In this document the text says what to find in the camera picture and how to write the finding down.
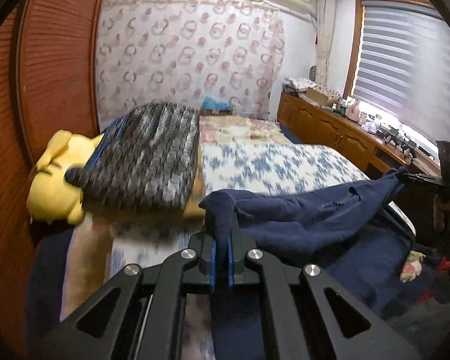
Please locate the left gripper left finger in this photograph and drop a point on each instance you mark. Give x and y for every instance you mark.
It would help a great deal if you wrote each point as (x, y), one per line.
(139, 313)

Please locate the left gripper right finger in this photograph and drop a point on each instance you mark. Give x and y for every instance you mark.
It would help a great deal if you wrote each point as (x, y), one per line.
(302, 313)

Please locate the navy blue printed t-shirt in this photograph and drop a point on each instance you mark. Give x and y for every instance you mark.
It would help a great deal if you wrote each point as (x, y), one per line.
(349, 230)

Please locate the person's right hand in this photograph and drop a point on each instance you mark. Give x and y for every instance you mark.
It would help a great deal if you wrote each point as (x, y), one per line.
(441, 213)

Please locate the blue floral white bedsheet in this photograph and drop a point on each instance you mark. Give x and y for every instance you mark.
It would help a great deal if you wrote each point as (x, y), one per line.
(100, 247)

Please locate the small floral plush toy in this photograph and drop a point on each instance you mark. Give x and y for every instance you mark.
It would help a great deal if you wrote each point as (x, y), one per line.
(412, 267)

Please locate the pink container on cabinet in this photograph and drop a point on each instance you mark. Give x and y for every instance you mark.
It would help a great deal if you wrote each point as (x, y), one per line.
(352, 110)

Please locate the zebra window blind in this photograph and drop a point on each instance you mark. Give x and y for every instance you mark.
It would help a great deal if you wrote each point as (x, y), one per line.
(404, 65)

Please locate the yellow plush toy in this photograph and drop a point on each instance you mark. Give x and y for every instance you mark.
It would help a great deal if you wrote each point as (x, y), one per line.
(50, 197)

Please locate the wooden sideboard cabinet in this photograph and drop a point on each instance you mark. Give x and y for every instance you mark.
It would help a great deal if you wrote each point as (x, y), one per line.
(315, 126)

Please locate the cardboard box on cabinet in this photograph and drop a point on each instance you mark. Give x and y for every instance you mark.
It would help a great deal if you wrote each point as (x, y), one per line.
(321, 96)

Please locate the floral bed quilt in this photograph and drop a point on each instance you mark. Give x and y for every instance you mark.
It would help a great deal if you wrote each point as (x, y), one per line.
(237, 129)

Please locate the blue box behind bed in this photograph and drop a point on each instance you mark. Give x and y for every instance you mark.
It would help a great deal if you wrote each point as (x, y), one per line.
(212, 107)

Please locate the grey ring-patterned cushion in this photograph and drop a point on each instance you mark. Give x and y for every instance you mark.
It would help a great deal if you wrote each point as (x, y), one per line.
(146, 161)

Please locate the ring-patterned sheer curtain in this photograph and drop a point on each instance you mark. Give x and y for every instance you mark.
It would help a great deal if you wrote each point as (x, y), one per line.
(185, 51)

